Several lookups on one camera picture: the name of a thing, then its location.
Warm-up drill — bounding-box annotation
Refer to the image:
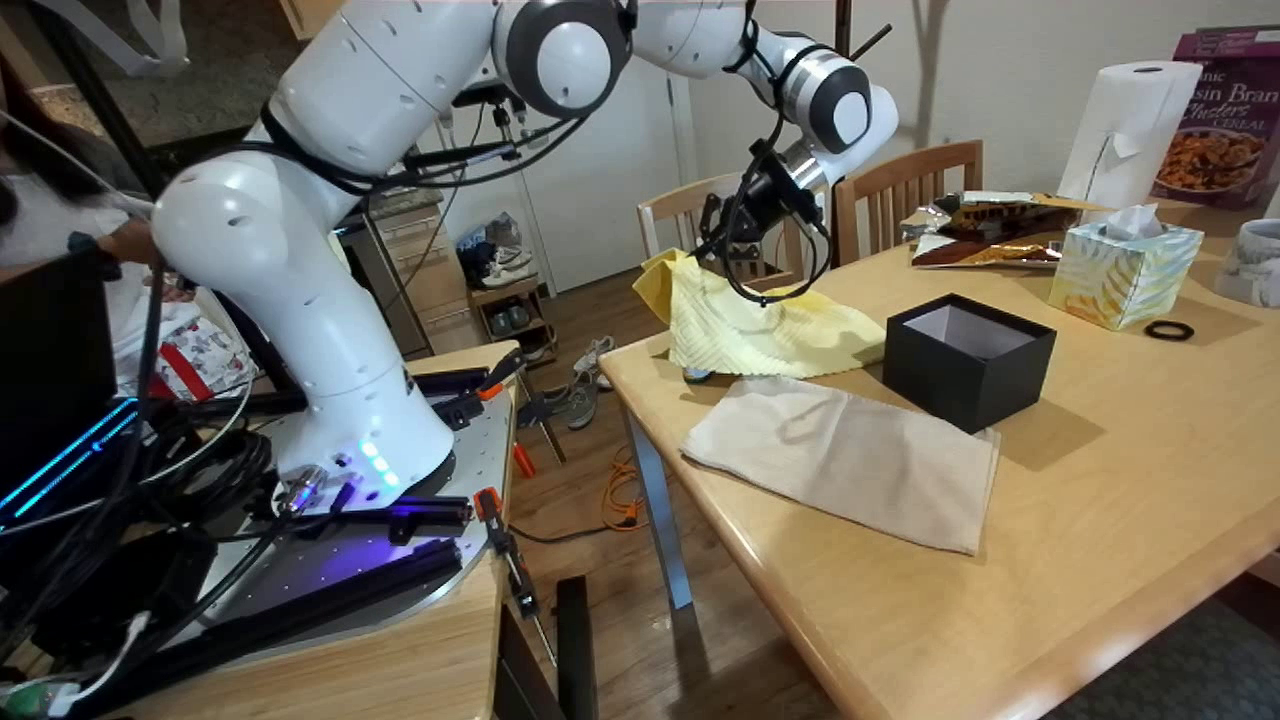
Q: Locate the wooden robot cart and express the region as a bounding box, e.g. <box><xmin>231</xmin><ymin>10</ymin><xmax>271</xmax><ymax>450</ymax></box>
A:
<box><xmin>117</xmin><ymin>339</ymin><xmax>567</xmax><ymax>720</ymax></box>

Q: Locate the purple cereal box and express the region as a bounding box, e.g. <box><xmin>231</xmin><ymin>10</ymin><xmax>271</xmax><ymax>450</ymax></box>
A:
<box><xmin>1148</xmin><ymin>21</ymin><xmax>1280</xmax><ymax>212</ymax></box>

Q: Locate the crumpled brown snack bag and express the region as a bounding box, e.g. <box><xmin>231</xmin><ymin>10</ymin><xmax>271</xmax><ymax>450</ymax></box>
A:
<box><xmin>948</xmin><ymin>187</ymin><xmax>1094</xmax><ymax>231</ymax></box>
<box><xmin>910</xmin><ymin>220</ymin><xmax>1072</xmax><ymax>278</ymax></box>

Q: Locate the low wooden shoe shelf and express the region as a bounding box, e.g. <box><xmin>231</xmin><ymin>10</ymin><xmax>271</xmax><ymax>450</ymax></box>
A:
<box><xmin>466</xmin><ymin>267</ymin><xmax>562</xmax><ymax>353</ymax></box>

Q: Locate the black metal post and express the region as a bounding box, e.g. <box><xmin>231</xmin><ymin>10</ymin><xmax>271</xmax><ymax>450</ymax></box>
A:
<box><xmin>488</xmin><ymin>572</ymin><xmax>604</xmax><ymax>720</ymax></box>

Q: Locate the dark laptop screen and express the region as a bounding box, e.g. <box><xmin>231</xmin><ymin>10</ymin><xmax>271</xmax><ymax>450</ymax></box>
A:
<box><xmin>0</xmin><ymin>244</ymin><xmax>124</xmax><ymax>470</ymax></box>

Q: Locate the stereo camera on mount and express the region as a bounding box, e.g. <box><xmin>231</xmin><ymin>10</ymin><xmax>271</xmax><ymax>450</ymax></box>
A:
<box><xmin>448</xmin><ymin>78</ymin><xmax>522</xmax><ymax>116</ymax></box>

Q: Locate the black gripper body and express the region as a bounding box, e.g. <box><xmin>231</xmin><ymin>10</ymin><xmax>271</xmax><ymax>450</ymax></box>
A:
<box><xmin>729</xmin><ymin>151</ymin><xmax>815</xmax><ymax>253</ymax></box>

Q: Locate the orange handled bar clamp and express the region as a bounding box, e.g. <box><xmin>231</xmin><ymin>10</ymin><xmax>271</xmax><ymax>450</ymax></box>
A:
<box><xmin>469</xmin><ymin>486</ymin><xmax>546</xmax><ymax>621</ymax></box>

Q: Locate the beige plain cloth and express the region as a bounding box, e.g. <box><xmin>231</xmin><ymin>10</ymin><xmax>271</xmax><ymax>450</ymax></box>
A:
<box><xmin>677</xmin><ymin>372</ymin><xmax>1006</xmax><ymax>560</ymax></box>

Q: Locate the white red printed bag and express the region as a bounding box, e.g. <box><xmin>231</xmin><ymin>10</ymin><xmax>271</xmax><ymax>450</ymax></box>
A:
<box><xmin>107</xmin><ymin>285</ymin><xmax>260</xmax><ymax>408</ymax></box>

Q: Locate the white paper towel roll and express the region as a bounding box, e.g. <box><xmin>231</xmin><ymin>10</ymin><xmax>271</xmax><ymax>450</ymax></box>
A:
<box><xmin>1053</xmin><ymin>56</ymin><xmax>1210</xmax><ymax>212</ymax></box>

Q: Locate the blue lit black device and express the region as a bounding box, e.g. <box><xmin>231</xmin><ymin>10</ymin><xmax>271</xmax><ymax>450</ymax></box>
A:
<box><xmin>0</xmin><ymin>387</ymin><xmax>151</xmax><ymax>530</ymax></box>

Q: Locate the black open square box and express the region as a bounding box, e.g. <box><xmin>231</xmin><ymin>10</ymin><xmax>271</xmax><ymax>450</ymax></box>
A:
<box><xmin>882</xmin><ymin>287</ymin><xmax>1061</xmax><ymax>438</ymax></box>

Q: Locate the pale grey bundled fabric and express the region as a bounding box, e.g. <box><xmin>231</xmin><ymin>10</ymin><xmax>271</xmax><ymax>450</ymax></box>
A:
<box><xmin>1215</xmin><ymin>212</ymin><xmax>1280</xmax><ymax>317</ymax></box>

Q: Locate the dark wooden coat rack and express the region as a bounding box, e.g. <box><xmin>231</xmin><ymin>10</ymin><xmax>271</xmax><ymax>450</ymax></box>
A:
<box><xmin>830</xmin><ymin>0</ymin><xmax>901</xmax><ymax>64</ymax></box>

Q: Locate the wooden slat-back chair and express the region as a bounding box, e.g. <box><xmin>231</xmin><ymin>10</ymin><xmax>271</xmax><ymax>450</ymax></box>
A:
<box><xmin>830</xmin><ymin>137</ymin><xmax>991</xmax><ymax>265</ymax></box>
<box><xmin>631</xmin><ymin>169</ymin><xmax>808</xmax><ymax>292</ymax></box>

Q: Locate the patterned tissue box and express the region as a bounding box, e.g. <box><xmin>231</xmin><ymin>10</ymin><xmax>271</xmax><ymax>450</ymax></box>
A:
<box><xmin>1043</xmin><ymin>201</ymin><xmax>1210</xmax><ymax>337</ymax></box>

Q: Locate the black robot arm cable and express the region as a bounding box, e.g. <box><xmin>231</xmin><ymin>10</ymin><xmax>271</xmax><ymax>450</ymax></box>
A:
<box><xmin>687</xmin><ymin>0</ymin><xmax>834</xmax><ymax>310</ymax></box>

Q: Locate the grey metal table leg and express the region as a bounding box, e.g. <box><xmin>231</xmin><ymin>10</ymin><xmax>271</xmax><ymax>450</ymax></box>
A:
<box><xmin>619</xmin><ymin>408</ymin><xmax>713</xmax><ymax>700</ymax></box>

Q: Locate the white cable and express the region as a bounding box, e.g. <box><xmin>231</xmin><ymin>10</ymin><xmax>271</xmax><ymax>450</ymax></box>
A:
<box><xmin>50</xmin><ymin>609</ymin><xmax>151</xmax><ymax>713</ymax></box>

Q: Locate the yellow patterned towel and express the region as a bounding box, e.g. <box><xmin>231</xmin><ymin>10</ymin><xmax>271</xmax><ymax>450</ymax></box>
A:
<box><xmin>630</xmin><ymin>248</ymin><xmax>891</xmax><ymax>384</ymax></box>

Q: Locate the white sneaker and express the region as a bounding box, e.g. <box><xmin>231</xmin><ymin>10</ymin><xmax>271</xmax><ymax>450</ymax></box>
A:
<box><xmin>457</xmin><ymin>210</ymin><xmax>541</xmax><ymax>292</ymax></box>

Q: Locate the long black clamp bar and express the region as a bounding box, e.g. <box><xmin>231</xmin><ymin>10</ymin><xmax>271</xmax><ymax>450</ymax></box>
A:
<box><xmin>76</xmin><ymin>533</ymin><xmax>471</xmax><ymax>713</ymax></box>

